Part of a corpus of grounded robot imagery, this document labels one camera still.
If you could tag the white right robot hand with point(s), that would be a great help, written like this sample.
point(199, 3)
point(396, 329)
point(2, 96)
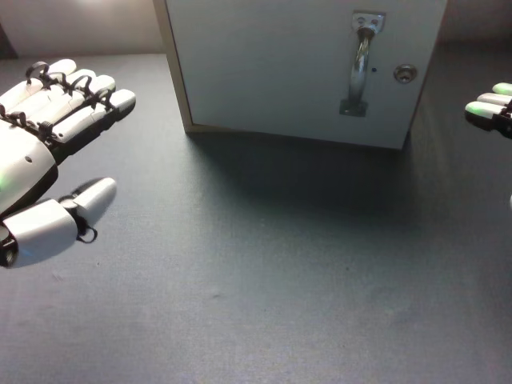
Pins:
point(486, 110)

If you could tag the grey table cloth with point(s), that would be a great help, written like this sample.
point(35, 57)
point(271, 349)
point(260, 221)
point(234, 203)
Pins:
point(240, 300)

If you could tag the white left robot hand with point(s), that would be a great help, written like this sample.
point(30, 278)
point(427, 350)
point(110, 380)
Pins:
point(24, 160)

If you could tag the round metal door lock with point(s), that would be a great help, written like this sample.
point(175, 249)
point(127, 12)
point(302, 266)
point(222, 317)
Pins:
point(405, 73)

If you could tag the wooden cabinet body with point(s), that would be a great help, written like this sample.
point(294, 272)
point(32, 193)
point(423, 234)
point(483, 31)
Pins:
point(173, 60)

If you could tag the white cabinet door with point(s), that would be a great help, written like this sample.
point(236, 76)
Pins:
point(272, 68)

